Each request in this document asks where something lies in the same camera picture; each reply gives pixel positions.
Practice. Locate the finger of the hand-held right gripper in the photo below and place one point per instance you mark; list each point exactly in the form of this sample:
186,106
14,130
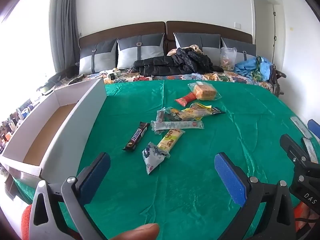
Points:
292,150
315,128

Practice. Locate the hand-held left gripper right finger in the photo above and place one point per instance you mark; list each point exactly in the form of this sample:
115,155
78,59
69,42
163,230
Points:
230,180

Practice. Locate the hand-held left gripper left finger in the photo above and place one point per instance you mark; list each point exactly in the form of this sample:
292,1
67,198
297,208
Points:
96,177

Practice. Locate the white cardboard box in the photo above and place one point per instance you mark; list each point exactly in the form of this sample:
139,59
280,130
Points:
75,130

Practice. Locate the brown chocolate bar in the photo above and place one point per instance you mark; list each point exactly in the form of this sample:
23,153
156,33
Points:
136,136

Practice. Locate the blue white snack packet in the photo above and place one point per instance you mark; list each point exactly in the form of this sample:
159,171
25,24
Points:
152,157

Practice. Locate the yellow green snack packet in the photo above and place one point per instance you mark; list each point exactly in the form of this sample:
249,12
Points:
170,140

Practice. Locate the long clear white snack packet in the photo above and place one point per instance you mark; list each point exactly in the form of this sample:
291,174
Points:
175,125

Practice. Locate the bread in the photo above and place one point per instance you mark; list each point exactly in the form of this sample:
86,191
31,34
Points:
205,92

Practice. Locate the red snack packet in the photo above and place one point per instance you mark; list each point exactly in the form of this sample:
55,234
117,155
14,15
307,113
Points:
186,99

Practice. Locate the person's left hand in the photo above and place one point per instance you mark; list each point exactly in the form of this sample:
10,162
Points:
140,232

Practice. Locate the orange clothing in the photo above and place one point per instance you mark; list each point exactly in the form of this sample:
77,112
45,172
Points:
302,215
26,222

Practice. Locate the green tablecloth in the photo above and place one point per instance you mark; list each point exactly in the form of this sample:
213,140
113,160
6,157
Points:
200,155

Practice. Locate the blue cloth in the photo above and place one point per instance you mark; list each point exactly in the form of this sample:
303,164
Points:
252,67

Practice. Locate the row of small items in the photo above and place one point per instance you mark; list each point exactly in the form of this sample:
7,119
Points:
17,120

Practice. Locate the floral bedsheet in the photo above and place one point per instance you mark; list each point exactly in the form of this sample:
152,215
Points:
225,76

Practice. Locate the dark cloth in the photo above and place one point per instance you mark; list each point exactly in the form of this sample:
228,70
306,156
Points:
62,78

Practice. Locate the white power strip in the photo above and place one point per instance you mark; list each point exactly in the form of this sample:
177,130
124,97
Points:
113,74

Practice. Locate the grey white pillow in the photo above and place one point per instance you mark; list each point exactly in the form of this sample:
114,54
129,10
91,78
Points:
243,47
200,40
105,57
147,50

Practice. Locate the white door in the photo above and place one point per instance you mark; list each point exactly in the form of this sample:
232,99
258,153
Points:
262,30

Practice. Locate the clear plastic bag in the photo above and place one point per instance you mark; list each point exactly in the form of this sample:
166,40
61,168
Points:
227,58

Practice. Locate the black puffer jacket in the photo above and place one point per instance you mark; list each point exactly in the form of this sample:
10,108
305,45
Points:
175,62

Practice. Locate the beige cloth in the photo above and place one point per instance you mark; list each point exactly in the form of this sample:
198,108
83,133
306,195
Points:
193,47

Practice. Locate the grey curtain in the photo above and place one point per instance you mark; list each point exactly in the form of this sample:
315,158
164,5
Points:
66,25

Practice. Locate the brown headboard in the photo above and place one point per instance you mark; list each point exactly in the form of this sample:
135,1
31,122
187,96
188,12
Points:
190,27

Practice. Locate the white wall switch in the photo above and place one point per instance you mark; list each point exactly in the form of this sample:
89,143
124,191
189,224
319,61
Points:
237,25

